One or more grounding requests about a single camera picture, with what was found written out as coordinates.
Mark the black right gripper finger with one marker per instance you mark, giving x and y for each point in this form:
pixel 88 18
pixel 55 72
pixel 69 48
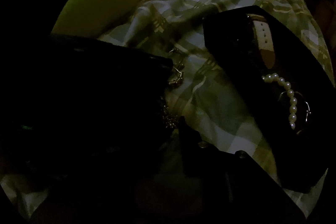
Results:
pixel 82 122

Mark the silver chain jewelry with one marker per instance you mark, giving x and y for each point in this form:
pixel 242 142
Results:
pixel 177 57

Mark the black jewelry tray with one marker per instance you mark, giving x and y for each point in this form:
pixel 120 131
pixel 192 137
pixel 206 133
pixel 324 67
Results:
pixel 260 58

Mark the blue green plaid bedsheet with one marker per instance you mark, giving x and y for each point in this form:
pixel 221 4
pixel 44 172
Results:
pixel 203 101

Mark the thin silver ring jewelry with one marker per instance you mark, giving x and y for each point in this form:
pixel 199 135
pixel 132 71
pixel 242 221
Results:
pixel 299 108

